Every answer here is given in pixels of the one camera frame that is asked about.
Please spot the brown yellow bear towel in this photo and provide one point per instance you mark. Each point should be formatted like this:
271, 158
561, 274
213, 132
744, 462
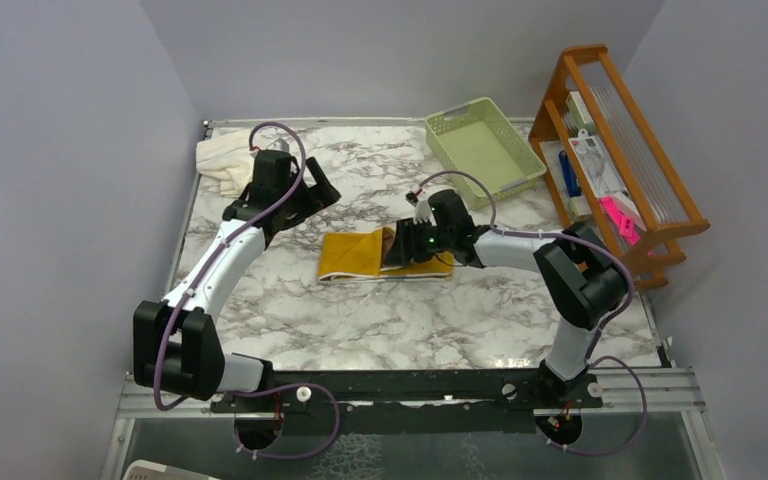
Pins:
352, 257

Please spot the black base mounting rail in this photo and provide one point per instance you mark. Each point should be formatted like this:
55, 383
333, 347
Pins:
393, 402

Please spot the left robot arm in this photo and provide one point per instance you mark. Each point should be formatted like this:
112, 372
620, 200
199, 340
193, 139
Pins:
176, 347

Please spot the small box on rack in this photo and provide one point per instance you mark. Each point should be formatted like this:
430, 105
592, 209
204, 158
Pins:
579, 112

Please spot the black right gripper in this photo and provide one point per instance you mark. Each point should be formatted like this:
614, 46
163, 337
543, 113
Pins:
404, 248

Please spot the pink item on rack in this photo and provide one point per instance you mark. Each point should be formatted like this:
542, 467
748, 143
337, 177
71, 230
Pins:
624, 215

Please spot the white bin corner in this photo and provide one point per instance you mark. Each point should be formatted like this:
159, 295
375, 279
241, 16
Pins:
147, 470

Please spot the light green plastic basket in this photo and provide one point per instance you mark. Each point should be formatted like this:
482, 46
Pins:
478, 139

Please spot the white packaged item on rack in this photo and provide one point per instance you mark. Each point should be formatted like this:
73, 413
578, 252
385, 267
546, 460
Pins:
596, 164

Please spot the cream white towel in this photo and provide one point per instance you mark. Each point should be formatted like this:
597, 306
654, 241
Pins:
227, 159

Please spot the blue item on rack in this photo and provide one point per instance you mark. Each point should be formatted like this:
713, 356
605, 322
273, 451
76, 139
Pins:
569, 177

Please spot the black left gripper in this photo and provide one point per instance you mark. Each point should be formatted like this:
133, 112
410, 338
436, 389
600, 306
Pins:
321, 195

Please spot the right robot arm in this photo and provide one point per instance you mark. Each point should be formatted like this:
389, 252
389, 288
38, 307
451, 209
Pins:
585, 284

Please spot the orange wooden rack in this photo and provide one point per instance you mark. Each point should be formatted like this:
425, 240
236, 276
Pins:
639, 204

